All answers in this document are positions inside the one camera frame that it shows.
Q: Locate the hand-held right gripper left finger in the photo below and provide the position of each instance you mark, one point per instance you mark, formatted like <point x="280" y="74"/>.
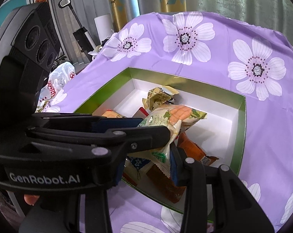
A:
<point x="119" y="174"/>

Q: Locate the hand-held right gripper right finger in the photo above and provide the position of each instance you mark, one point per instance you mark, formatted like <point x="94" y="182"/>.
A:
<point x="174" y="172"/>

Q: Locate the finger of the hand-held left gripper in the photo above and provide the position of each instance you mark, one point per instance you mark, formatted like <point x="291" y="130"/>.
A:
<point x="151" y="137"/>
<point x="117" y="123"/>

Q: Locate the cream green snack packet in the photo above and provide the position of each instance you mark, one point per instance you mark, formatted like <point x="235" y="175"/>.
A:
<point x="165" y="116"/>

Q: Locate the small orange snack packet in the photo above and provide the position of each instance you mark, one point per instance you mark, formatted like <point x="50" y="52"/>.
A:
<point x="192" y="148"/>

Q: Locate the yellow crinkled snack packet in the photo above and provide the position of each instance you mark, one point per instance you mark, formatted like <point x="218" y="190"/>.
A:
<point x="158" y="95"/>

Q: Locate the green cardboard box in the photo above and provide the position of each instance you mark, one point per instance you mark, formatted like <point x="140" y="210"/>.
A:
<point x="209" y="121"/>

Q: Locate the person's left hand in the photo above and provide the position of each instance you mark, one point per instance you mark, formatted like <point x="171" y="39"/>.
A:
<point x="31" y="199"/>

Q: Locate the tan snack packet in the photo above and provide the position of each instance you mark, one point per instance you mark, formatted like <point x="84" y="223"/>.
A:
<point x="112" y="114"/>

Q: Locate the red white patterned bag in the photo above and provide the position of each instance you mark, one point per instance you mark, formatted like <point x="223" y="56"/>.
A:
<point x="51" y="89"/>

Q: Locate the white plastic bag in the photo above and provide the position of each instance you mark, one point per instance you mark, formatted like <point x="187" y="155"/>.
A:
<point x="62" y="72"/>

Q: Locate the potted plant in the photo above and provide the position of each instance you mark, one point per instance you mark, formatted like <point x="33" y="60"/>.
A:
<point x="60" y="60"/>

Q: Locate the upright vacuum cleaner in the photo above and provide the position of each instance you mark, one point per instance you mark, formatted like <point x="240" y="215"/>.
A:
<point x="82" y="35"/>

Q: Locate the white air purifier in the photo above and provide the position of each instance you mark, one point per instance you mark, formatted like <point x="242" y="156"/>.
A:
<point x="103" y="28"/>

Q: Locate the purple floral cloth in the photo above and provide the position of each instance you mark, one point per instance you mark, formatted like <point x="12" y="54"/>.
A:
<point x="263" y="126"/>

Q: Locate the yellow patterned curtain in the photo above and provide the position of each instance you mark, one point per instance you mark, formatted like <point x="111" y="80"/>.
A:
<point x="117" y="2"/>

